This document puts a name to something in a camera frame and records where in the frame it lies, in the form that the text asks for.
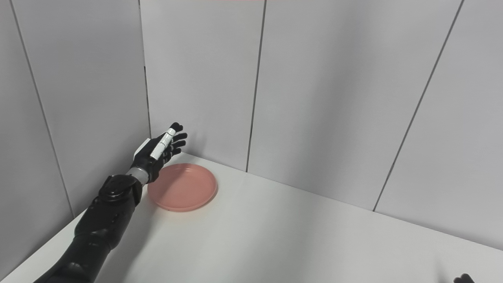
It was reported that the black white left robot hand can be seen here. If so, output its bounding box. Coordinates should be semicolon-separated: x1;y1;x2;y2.
131;122;188;184

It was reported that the pink round plate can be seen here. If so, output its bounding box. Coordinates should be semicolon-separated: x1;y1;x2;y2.
147;164;218;212

